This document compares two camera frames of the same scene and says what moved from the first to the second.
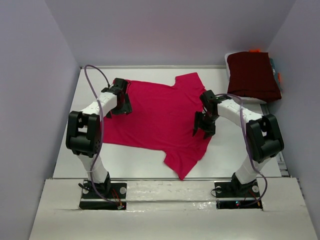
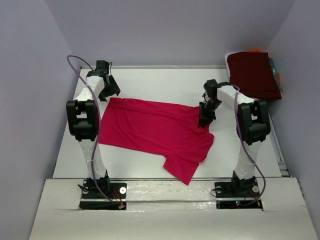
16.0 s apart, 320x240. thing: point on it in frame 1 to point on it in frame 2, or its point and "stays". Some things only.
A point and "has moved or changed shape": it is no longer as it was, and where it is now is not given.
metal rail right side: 283,167 stays
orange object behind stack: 254,50 stays
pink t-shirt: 162,119 has moved or changed shape
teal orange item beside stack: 277,75 stays
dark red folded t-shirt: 251,75 stays
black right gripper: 210,130 to 204,117
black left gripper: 126,109 to 114,90
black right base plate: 235,189 stays
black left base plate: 111,195 stays
